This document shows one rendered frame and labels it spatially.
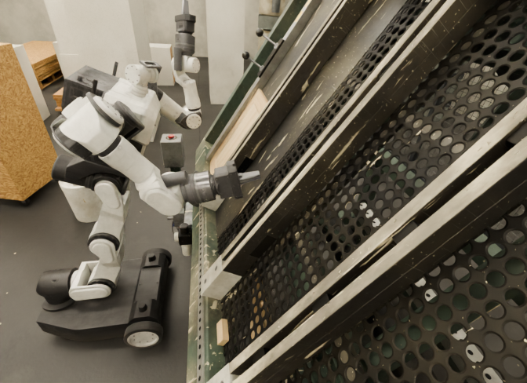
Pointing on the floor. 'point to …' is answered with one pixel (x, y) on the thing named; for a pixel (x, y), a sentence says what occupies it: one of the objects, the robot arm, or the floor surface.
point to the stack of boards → (43, 61)
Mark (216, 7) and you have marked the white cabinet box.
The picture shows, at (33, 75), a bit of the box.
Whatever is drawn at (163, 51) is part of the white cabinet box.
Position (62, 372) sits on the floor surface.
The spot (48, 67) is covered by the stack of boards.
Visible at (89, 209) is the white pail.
